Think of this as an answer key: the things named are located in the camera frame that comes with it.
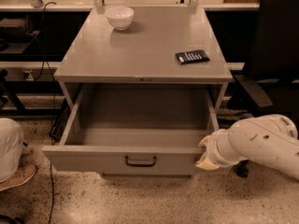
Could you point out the grey top drawer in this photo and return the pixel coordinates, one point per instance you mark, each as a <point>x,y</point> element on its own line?
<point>135,129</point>

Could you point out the person's leg beige trousers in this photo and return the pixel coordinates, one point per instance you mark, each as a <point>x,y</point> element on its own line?
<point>11,141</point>

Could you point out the tan shoe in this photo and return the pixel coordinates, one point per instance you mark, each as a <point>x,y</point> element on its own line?
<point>22,175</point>

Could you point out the black office chair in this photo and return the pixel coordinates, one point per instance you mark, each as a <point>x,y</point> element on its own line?
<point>268,81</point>

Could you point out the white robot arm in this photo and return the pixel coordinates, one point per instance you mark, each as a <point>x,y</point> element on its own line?
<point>270,140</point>

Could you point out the wall power outlet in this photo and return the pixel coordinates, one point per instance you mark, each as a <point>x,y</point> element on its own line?
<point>28,75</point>

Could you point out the white ceramic bowl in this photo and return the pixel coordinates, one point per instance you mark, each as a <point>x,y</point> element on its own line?
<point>120,18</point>

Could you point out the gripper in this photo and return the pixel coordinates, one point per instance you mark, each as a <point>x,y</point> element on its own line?
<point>212,149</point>

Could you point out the grey drawer cabinet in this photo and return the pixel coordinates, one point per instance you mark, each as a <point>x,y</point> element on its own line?
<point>145,53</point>

